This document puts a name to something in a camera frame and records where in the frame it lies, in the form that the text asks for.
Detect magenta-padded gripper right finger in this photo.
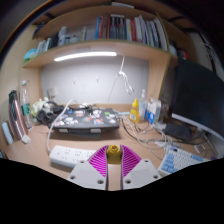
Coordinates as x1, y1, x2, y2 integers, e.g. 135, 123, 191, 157
119, 144, 163, 191

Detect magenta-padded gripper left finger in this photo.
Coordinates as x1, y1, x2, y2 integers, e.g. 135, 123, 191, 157
66, 144, 109, 192

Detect yellow charger block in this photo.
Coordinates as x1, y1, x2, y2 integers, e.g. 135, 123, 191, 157
106, 143, 122, 165

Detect white power strip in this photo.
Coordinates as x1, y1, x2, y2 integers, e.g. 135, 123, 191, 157
48, 144, 98, 169

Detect white laptop stand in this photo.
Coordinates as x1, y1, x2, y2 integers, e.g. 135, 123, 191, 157
58, 127, 103, 135

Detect blue and white keyboard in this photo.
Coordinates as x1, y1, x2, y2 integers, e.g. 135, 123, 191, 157
157, 145, 214, 177

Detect black laptop with stickers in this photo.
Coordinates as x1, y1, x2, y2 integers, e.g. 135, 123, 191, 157
49, 107, 120, 132

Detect flat black pouch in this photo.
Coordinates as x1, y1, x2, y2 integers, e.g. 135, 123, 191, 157
163, 123, 193, 142

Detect yellow squeeze bottle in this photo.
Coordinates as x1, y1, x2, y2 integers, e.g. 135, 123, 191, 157
128, 98, 140, 125

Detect blue and white box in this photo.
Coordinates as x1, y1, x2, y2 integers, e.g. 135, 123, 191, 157
144, 97, 163, 125

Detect clear pump bottle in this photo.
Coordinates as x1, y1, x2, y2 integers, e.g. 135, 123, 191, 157
138, 88, 148, 121

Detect small crumpled white wrapper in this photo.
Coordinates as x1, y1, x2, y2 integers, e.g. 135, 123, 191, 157
20, 133, 32, 145

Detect black headphones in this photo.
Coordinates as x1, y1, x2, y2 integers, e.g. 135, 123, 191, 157
35, 100, 66, 126

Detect white and green plush toy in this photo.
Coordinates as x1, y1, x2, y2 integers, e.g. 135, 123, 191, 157
30, 97, 51, 118

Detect pink metal thermos bottle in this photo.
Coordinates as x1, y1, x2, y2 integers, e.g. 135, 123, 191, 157
8, 89, 30, 141

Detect clear green-label water bottle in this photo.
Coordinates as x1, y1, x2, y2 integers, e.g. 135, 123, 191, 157
19, 79, 35, 131

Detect black computer monitor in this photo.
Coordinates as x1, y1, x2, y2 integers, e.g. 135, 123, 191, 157
171, 59, 224, 143

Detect white led light bar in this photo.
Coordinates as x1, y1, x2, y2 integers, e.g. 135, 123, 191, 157
53, 50, 118, 63

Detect wooden shelf unit with books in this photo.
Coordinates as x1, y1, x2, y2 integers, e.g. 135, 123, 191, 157
21, 1, 181, 70

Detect white desk cable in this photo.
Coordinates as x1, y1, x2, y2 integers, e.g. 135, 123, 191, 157
118, 113, 174, 158

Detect black desk cable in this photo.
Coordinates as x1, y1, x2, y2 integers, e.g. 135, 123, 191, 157
119, 114, 214, 158

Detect white power strip cable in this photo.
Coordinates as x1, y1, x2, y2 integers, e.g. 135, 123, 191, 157
45, 98, 76, 155

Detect white wall socket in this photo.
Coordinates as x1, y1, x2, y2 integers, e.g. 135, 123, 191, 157
46, 87, 58, 99

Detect hanging white charging cable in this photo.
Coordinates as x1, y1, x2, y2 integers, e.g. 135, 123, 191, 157
106, 54, 135, 104

